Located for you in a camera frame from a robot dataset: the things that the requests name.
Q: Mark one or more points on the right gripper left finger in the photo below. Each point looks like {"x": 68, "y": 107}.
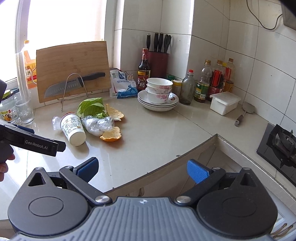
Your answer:
{"x": 77, "y": 179}

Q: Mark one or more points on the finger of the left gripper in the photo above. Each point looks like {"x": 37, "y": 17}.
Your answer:
{"x": 25, "y": 128}
{"x": 29, "y": 141}

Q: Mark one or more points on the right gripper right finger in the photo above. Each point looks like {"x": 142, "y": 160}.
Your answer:
{"x": 206, "y": 179}

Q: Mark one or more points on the printed white paper cup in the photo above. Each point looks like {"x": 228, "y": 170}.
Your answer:
{"x": 73, "y": 129}

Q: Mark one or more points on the person left hand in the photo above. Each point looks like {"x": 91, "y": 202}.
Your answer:
{"x": 4, "y": 167}

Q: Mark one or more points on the clear glass mug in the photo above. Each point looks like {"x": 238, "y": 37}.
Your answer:
{"x": 22, "y": 112}

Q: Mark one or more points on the small clear plastic scrap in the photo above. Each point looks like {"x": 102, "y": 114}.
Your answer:
{"x": 56, "y": 123}

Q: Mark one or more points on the crumpled clear plastic bag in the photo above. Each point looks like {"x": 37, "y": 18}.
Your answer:
{"x": 97, "y": 126}

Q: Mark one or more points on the near orange peel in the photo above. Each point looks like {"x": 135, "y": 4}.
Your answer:
{"x": 112, "y": 135}

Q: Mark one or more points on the orange peel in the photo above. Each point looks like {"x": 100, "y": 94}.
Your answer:
{"x": 115, "y": 114}
{"x": 112, "y": 135}

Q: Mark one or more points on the green cabbage leaf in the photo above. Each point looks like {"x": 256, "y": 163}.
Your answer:
{"x": 92, "y": 107}

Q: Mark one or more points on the bamboo cutting board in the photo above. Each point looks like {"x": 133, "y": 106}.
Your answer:
{"x": 55, "y": 64}

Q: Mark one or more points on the far orange peel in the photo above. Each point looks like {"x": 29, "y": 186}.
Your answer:
{"x": 115, "y": 114}

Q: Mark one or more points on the black gas stove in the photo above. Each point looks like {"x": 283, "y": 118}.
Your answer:
{"x": 278, "y": 148}

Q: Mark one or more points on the white plastic lidded box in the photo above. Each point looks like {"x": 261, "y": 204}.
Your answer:
{"x": 224, "y": 102}

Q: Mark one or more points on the yellow cooking wine jug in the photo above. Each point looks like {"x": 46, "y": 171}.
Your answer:
{"x": 29, "y": 54}

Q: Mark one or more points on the metal spatula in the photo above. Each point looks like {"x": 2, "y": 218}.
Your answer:
{"x": 247, "y": 108}

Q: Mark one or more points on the oil bottle green label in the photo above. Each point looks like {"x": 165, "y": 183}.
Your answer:
{"x": 203, "y": 84}

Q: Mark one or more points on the clear glass bottle red cap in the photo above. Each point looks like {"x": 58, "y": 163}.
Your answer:
{"x": 187, "y": 88}

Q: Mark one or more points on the red label sauce bottle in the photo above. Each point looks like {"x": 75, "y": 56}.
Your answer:
{"x": 217, "y": 80}

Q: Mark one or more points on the yellow oil bottle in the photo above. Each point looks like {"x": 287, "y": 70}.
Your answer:
{"x": 229, "y": 76}

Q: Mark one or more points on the green lidded jar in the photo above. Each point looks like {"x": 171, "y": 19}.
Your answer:
{"x": 177, "y": 84}

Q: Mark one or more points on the lower white floral bowl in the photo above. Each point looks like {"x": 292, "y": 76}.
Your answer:
{"x": 158, "y": 94}

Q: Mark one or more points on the white floral bowl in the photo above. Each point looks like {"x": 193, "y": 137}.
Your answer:
{"x": 159, "y": 83}
{"x": 158, "y": 94}

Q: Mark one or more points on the blue white salt bag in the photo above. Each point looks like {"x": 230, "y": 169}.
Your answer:
{"x": 122, "y": 85}

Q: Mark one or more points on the stacked white plates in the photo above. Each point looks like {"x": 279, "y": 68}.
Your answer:
{"x": 171, "y": 103}

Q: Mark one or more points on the top white floral bowl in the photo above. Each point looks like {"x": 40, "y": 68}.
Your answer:
{"x": 159, "y": 83}

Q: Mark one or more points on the dark vinegar bottle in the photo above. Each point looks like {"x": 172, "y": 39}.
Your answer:
{"x": 144, "y": 71}

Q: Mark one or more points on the red knife block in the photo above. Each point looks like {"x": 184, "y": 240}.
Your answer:
{"x": 158, "y": 53}

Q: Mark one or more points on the metal wire rack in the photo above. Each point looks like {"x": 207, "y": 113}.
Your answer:
{"x": 73, "y": 82}

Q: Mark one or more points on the black handled kitchen knife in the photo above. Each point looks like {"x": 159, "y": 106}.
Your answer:
{"x": 55, "y": 90}

